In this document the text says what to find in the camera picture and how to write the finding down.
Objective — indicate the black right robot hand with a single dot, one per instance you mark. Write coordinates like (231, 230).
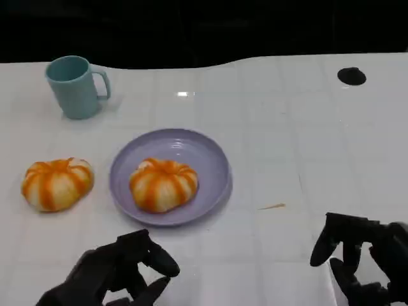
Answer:
(389, 255)

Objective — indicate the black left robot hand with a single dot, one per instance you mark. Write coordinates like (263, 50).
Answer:
(102, 267)

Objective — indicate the orange white toy bread roll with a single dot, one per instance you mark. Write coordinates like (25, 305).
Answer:
(162, 186)
(55, 185)

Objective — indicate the wooden toothpick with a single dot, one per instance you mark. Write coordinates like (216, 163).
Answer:
(271, 206)

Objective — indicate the lilac plate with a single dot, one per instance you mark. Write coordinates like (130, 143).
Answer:
(210, 153)

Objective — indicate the pale green mug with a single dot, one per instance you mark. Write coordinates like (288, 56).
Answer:
(76, 92)

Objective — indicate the black table grommet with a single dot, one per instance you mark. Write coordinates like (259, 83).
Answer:
(351, 76)

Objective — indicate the black backdrop cloth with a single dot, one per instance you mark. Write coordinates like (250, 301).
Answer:
(191, 25)

